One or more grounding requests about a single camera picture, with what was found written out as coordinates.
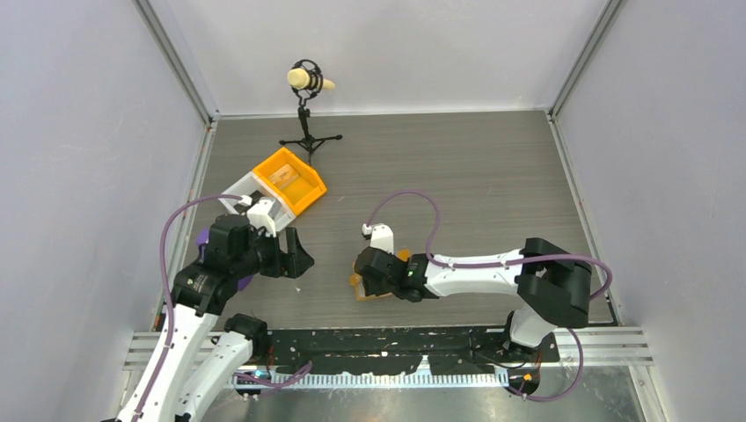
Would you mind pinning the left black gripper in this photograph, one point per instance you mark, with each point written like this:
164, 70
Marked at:
292, 264

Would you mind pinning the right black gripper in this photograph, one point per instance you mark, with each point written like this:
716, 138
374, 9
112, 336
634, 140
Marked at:
372, 288

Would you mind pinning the orange leather card holder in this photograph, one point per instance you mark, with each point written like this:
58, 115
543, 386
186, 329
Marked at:
356, 280

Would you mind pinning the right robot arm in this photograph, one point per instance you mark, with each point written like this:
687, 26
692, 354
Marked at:
553, 286

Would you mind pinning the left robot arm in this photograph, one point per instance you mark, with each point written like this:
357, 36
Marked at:
173, 387

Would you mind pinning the card in orange bin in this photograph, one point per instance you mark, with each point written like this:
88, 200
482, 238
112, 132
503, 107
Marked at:
284, 176

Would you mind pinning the orange plastic bin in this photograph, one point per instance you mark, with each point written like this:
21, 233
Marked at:
301, 194

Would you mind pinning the white plastic bin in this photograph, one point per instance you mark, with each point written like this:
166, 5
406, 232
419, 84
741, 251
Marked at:
251, 185

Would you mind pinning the purple plastic bin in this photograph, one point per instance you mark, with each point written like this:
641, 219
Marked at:
201, 242

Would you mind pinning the black microphone tripod stand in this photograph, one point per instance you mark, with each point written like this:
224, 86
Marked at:
308, 142

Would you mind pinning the beige microphone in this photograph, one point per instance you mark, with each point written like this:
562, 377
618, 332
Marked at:
302, 79

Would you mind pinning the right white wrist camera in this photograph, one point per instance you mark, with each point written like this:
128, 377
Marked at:
380, 236

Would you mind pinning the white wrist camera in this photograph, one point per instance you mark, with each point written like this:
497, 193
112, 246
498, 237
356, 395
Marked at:
380, 236
260, 212

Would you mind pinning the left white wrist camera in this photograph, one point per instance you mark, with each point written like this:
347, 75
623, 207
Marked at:
260, 212

